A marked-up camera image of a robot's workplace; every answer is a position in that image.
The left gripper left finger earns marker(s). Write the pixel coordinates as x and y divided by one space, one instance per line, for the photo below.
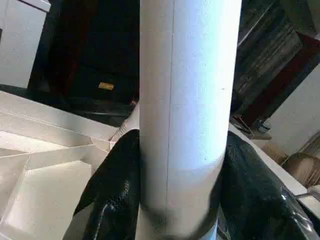
112 187

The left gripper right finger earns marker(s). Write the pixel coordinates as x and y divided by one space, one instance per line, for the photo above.
262 200

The white plastic table top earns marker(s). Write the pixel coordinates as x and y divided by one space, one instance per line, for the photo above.
50 162

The white plastic table leg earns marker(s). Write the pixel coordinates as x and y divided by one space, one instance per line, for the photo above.
190 100

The small tan label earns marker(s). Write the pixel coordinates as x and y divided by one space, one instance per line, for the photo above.
106 86

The white sideboard cabinet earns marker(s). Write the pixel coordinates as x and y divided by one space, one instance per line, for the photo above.
20 37

